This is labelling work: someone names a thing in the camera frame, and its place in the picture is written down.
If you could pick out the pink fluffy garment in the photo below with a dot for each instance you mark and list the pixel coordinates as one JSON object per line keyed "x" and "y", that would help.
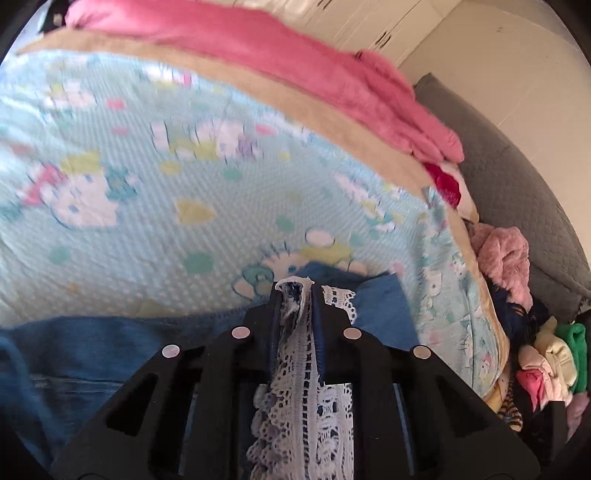
{"x": 503, "y": 254}

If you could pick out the pink fleece duvet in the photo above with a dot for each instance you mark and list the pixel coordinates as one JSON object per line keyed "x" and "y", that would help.
{"x": 277, "y": 41}

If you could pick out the blue denim pants lace trim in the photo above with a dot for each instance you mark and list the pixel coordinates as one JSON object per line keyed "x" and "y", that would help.
{"x": 83, "y": 341}

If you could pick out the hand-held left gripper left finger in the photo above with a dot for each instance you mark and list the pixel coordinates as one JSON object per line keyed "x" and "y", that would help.
{"x": 277, "y": 318}

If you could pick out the cream garment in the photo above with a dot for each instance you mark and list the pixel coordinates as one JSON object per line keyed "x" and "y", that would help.
{"x": 551, "y": 357}

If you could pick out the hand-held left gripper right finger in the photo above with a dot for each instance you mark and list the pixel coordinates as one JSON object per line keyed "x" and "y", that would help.
{"x": 318, "y": 323}

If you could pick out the white wardrobe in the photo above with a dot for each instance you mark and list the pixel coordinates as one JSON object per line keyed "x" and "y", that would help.
{"x": 369, "y": 23}

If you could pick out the light blue cartoon printed blanket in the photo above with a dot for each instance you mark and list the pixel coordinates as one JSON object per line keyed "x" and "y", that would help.
{"x": 161, "y": 240}

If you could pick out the bright pink garment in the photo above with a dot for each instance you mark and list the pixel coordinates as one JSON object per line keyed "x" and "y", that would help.
{"x": 533, "y": 383}

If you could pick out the green garment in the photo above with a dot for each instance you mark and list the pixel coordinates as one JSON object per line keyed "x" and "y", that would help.
{"x": 572, "y": 350}

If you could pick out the striped garment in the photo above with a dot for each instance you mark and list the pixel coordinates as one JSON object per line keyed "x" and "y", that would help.
{"x": 510, "y": 410}

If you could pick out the dark blue garment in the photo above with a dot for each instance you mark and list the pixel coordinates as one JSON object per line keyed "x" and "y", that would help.
{"x": 508, "y": 318}

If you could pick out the grey quilted headboard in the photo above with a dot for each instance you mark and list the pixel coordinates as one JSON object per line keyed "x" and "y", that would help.
{"x": 521, "y": 184}

